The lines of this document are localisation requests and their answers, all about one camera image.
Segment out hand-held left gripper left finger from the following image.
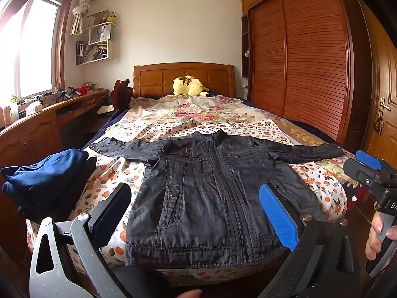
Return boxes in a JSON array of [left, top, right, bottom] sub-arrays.
[[29, 183, 132, 298]]

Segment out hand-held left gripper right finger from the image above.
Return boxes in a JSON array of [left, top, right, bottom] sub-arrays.
[[258, 182, 362, 298]]

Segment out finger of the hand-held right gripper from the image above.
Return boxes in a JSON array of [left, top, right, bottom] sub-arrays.
[[356, 150, 391, 171], [343, 158, 387, 190]]

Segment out black jacket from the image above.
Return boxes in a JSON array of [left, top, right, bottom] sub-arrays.
[[89, 130, 344, 269]]

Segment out person's right hand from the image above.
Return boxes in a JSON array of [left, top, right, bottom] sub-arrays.
[[365, 213, 393, 260]]

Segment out person's left hand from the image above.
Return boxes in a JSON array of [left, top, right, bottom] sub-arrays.
[[172, 289, 203, 298]]

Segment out red cloth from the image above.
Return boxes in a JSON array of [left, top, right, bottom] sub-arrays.
[[347, 183, 373, 212]]

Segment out orange fruit print bedsheet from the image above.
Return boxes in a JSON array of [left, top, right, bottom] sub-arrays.
[[26, 121, 348, 286]]

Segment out folded navy blue garment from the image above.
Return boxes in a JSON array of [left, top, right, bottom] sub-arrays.
[[0, 149, 90, 208]]

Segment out navy blue bed sheet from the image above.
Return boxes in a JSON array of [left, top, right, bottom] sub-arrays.
[[82, 95, 342, 149]]

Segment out wooden wardrobe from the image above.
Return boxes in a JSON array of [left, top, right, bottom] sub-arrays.
[[240, 0, 373, 152]]

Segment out wooden desk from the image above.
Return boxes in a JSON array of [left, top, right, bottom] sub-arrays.
[[0, 89, 110, 174]]

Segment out wooden chair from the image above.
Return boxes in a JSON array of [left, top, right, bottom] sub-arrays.
[[112, 79, 134, 111]]

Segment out floral quilt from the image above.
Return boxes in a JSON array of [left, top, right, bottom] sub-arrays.
[[119, 95, 360, 193]]

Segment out black device on desk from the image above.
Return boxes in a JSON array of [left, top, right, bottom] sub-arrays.
[[56, 87, 78, 101]]

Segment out tissue box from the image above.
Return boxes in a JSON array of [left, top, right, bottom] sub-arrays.
[[23, 101, 44, 115]]

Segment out wooden bed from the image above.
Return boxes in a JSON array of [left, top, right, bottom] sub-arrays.
[[19, 63, 357, 286]]

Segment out bottle with green cap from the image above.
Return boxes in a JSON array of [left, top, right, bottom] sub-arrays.
[[9, 95, 19, 121]]

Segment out yellow plush toy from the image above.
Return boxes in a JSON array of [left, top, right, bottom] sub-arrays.
[[172, 75, 211, 97]]

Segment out stack of papers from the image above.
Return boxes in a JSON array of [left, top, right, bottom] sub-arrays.
[[85, 42, 107, 61]]

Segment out black binders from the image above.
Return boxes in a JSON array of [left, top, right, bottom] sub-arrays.
[[76, 40, 86, 65]]

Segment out white paper bag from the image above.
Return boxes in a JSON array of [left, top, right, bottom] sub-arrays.
[[88, 24, 111, 44]]

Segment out window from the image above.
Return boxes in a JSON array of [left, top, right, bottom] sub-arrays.
[[0, 0, 73, 106]]

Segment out tied beige curtain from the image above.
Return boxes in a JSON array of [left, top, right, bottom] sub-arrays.
[[70, 0, 95, 36]]

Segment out white wall shelf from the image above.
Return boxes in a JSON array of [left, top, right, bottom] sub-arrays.
[[75, 11, 117, 66]]

